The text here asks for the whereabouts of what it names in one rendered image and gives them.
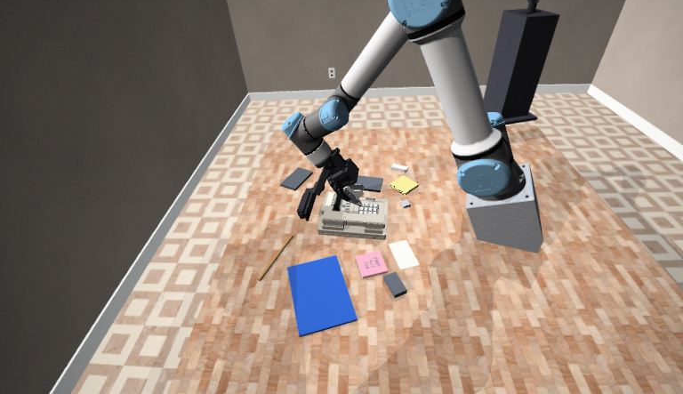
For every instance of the pink sticky note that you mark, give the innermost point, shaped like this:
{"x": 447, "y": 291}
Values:
{"x": 371, "y": 264}

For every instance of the white paper sheet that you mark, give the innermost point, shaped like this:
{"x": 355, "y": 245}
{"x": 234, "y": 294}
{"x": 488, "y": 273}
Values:
{"x": 403, "y": 254}

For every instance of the beige desk phone base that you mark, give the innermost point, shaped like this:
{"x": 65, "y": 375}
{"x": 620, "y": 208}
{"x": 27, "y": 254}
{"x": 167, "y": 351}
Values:
{"x": 370, "y": 205}

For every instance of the yellow-brown thin rod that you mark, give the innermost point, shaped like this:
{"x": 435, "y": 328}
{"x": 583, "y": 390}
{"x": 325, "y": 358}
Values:
{"x": 274, "y": 259}

